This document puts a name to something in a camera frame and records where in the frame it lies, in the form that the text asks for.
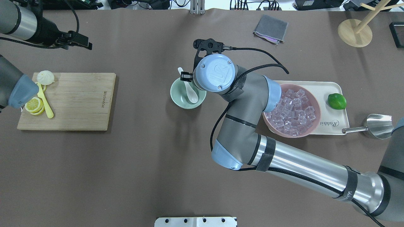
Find wooden cutting board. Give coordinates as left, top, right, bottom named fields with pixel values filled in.
left=17, top=73, right=116, bottom=131

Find green lime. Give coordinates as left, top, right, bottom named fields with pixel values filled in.
left=327, top=93, right=347, bottom=110

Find pink bowl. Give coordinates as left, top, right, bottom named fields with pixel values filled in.
left=262, top=84, right=321, bottom=138

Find yellow plastic knife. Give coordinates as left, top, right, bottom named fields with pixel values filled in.
left=36, top=82, right=54, bottom=118

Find white ceramic spoon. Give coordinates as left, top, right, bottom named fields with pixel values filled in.
left=177, top=67, right=199, bottom=104

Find grey purple folded cloth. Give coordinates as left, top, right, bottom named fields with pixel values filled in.
left=253, top=15, right=289, bottom=45

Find metal ice scoop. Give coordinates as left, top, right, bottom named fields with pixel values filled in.
left=342, top=114, right=394, bottom=139

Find white steamed bun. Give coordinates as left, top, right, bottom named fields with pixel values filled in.
left=37, top=70, right=55, bottom=86

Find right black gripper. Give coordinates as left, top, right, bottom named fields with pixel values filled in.
left=180, top=72, right=193, bottom=82

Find lemon slice bottom lower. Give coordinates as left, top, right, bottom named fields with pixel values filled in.
left=30, top=106, right=45, bottom=115

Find white control box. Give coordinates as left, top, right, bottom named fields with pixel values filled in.
left=154, top=216, right=238, bottom=227

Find wooden cup tree stand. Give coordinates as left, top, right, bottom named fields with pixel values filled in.
left=337, top=0, right=404, bottom=48

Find mint green bowl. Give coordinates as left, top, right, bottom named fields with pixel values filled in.
left=170, top=78, right=207, bottom=109

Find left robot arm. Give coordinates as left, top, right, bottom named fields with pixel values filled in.
left=0, top=0, right=92, bottom=109

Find clear ice cubes pile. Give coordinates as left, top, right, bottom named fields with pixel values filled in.
left=267, top=89, right=317, bottom=137

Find white rabbit print tray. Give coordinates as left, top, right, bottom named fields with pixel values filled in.
left=277, top=80, right=349, bottom=136

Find lemon slice top lower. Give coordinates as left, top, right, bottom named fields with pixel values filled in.
left=24, top=97, right=44, bottom=114

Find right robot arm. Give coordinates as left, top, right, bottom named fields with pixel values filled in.
left=181, top=54, right=404, bottom=223

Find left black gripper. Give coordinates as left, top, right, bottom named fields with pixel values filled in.
left=38, top=16, right=92, bottom=50

